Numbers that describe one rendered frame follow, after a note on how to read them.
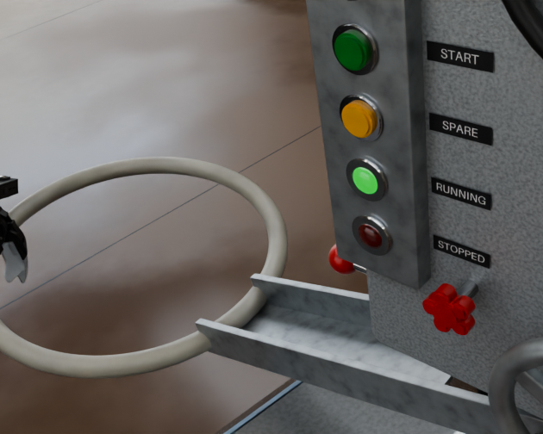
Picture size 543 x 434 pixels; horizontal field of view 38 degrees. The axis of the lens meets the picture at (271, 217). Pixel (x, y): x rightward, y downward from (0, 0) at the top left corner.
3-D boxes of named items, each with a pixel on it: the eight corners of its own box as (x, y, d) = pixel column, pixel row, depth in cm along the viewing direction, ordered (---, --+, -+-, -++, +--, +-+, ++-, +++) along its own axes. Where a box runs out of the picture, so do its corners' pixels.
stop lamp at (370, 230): (390, 247, 60) (389, 221, 59) (380, 257, 60) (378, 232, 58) (365, 237, 62) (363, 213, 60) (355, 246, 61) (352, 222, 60)
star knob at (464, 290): (496, 310, 59) (496, 270, 56) (465, 345, 56) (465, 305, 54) (452, 293, 61) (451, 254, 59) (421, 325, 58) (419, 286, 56)
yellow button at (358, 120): (380, 136, 54) (377, 102, 53) (371, 143, 54) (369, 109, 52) (350, 127, 56) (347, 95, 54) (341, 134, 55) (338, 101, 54)
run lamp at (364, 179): (387, 192, 57) (384, 164, 56) (376, 201, 57) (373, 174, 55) (360, 183, 59) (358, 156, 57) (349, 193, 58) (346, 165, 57)
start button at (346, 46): (375, 68, 51) (372, 31, 50) (365, 75, 51) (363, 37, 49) (344, 61, 53) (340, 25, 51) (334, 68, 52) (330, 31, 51)
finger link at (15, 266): (10, 301, 127) (-18, 260, 121) (25, 276, 131) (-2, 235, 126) (27, 300, 126) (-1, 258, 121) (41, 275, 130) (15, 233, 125)
